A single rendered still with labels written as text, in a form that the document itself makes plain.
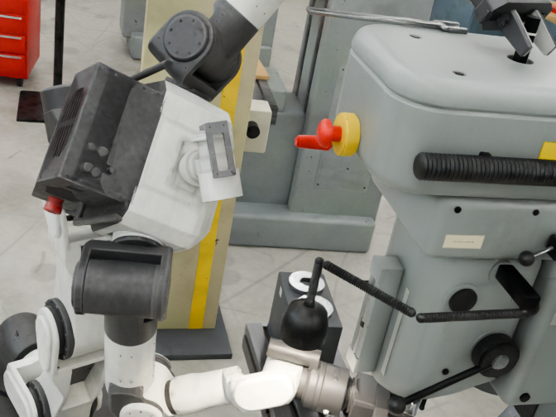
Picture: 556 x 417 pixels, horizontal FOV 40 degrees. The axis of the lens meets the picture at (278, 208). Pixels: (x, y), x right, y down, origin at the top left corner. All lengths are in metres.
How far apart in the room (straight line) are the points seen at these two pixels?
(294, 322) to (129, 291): 0.28
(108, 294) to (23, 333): 1.00
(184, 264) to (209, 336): 0.38
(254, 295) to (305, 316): 2.62
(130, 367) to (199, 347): 1.98
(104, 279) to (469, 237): 0.57
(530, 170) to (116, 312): 0.67
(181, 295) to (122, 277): 2.08
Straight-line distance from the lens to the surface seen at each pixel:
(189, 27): 1.32
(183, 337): 3.39
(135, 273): 1.25
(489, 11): 1.09
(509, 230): 1.10
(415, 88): 0.94
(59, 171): 1.21
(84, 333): 1.77
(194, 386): 1.45
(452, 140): 0.97
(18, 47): 5.68
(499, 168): 0.98
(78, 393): 2.04
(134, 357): 1.35
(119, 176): 1.24
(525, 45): 1.09
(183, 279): 3.26
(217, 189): 1.20
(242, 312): 3.63
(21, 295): 3.63
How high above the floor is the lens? 2.16
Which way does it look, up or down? 28 degrees down
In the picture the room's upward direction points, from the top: 11 degrees clockwise
